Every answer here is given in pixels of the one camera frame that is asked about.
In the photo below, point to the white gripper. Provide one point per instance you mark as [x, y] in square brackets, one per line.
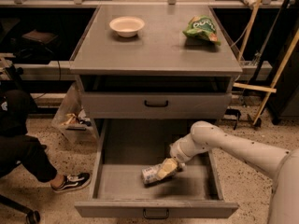
[177, 153]

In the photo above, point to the clear plastic water bottle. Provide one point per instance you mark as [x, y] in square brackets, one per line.
[149, 175]

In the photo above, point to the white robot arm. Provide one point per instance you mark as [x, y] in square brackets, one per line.
[279, 164]

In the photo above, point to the open grey bottom drawer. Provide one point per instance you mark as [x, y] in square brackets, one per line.
[125, 147]

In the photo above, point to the closed grey upper drawer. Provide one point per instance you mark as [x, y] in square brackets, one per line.
[125, 105]

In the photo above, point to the grey drawer cabinet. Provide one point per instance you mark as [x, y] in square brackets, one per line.
[159, 59]

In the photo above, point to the black white sneaker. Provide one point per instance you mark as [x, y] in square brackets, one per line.
[73, 182]

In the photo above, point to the clear plastic storage bin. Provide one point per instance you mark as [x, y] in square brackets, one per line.
[71, 120]

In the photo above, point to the seated person in black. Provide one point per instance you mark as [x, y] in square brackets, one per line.
[18, 147]

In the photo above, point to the green chip bag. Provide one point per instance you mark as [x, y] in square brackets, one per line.
[203, 28]

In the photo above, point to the white paper bowl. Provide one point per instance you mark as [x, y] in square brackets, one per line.
[127, 26]

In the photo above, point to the black office chair base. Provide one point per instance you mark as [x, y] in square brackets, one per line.
[32, 217]

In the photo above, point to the dark box on shelf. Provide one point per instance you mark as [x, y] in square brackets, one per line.
[40, 37]

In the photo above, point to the black drawer handle lower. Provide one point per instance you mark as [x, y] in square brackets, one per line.
[155, 214]

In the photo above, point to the black drawer handle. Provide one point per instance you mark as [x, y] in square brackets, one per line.
[155, 214]
[156, 104]

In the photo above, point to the black drawer handle upper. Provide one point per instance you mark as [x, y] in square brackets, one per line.
[156, 104]

